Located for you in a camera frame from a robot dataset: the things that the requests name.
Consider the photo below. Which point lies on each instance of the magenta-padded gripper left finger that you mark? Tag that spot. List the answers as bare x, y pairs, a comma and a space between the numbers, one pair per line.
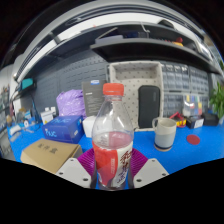
75, 170

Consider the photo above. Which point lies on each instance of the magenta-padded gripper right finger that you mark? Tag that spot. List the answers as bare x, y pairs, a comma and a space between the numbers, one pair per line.
150, 170

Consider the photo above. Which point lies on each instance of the clear red-capped drink bottle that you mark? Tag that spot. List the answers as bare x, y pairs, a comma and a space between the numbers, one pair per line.
111, 146

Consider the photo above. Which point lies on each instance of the brown cardboard box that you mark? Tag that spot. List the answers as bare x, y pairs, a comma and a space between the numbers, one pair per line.
46, 153

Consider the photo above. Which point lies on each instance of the blue printed carton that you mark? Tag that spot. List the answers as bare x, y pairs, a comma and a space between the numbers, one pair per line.
63, 129

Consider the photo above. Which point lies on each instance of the white carton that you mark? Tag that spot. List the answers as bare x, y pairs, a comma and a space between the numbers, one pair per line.
88, 126

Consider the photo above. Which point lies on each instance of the flat round red coaster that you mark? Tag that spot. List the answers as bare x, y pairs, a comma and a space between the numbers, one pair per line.
193, 139

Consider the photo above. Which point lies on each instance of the yellow multimeter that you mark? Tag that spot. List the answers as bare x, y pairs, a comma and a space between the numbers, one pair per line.
178, 119

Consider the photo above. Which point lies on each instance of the small white printed box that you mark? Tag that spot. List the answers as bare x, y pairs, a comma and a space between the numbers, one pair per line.
47, 117

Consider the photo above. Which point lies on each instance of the black rectangular pouch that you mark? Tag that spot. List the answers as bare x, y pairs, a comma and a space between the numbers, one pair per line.
149, 106

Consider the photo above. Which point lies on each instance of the black box with white label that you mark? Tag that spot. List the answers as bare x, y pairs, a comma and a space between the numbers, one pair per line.
195, 122

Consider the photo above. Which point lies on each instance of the purple plastic bag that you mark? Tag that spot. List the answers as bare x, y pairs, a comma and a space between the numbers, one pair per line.
70, 103

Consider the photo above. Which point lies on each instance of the grey small-parts drawer cabinet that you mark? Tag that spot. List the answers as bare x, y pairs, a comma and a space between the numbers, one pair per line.
205, 101
199, 80
175, 78
172, 103

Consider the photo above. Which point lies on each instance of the dark grey flat box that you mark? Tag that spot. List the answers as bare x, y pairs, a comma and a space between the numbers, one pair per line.
91, 98

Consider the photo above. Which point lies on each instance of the clear organizer with coloured parts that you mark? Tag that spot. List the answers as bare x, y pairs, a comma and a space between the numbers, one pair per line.
192, 105

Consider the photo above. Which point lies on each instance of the black zip case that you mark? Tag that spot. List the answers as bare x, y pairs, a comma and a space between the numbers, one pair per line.
210, 119

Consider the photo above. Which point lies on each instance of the green potted plant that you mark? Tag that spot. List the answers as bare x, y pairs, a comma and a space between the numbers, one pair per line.
218, 100

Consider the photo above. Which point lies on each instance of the dark overhead shelf unit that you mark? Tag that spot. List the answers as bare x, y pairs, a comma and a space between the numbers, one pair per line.
140, 50

